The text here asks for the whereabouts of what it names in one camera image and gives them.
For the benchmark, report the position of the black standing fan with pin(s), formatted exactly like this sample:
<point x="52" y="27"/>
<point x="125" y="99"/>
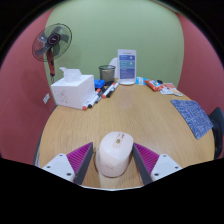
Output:
<point x="51" y="40"/>

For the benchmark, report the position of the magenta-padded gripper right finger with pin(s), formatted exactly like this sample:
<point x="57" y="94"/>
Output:
<point x="165" y="165"/>

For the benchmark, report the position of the dark mesh pen cup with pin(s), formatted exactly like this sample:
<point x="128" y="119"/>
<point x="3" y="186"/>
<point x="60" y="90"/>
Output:
<point x="107" y="73"/>

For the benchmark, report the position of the white wall socket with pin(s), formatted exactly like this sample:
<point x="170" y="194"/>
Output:
<point x="46" y="98"/>

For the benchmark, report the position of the small blue box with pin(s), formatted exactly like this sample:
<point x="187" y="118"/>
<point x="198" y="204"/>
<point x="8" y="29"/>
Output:
<point x="99" y="83"/>

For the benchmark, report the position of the black office chair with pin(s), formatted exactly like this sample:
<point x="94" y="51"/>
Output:
<point x="217" y="130"/>

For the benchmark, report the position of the cream computer mouse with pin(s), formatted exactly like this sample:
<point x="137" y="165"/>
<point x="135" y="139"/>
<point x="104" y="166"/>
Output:
<point x="114" y="155"/>

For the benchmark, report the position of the white tissue box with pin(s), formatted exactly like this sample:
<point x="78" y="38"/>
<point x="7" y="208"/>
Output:
<point x="73" y="91"/>

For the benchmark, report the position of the orange snack packet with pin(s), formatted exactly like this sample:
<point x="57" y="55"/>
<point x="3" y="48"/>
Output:
<point x="154" y="85"/>

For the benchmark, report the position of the blue-grey patterned mouse pad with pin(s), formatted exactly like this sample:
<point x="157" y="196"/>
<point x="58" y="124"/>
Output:
<point x="193" y="116"/>

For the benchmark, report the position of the blue snack packet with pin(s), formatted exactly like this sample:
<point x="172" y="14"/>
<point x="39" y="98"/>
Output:
<point x="141" y="80"/>

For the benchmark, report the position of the small black round object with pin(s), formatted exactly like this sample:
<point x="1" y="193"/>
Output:
<point x="159" y="81"/>

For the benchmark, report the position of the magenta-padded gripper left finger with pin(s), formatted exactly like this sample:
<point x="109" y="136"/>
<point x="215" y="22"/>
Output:
<point x="60" y="165"/>

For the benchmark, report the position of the white and red snack packet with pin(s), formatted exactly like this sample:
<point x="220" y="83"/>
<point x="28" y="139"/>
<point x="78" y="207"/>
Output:
<point x="167" y="88"/>

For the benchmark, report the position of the white marker with black cap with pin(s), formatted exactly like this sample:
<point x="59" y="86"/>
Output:
<point x="96" y="98"/>

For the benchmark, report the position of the white plastic chair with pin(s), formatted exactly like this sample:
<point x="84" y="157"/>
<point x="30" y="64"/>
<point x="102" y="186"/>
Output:
<point x="114" y="66"/>

